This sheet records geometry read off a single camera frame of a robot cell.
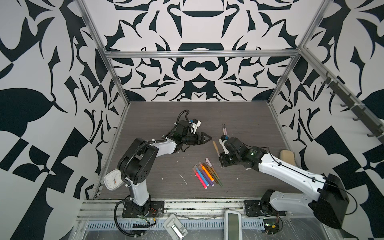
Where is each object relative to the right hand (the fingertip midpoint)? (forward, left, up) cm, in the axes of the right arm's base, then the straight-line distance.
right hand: (220, 158), depth 80 cm
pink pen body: (+23, -8, -10) cm, 26 cm away
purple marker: (-6, +7, -11) cm, 14 cm away
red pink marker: (-7, +11, -10) cm, 16 cm away
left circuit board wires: (-28, +38, -13) cm, 49 cm away
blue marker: (-6, +9, -10) cm, 15 cm away
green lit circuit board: (-29, -22, -12) cm, 38 cm away
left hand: (+13, +4, +2) cm, 13 cm away
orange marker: (-3, +7, -10) cm, 12 cm away
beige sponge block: (+5, -42, -9) cm, 43 cm away
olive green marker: (-5, +3, -10) cm, 12 cm away
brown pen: (+5, +1, 0) cm, 5 cm away
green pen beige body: (+23, -7, -10) cm, 26 cm away
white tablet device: (-28, -3, -7) cm, 29 cm away
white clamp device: (-29, +23, -8) cm, 38 cm away
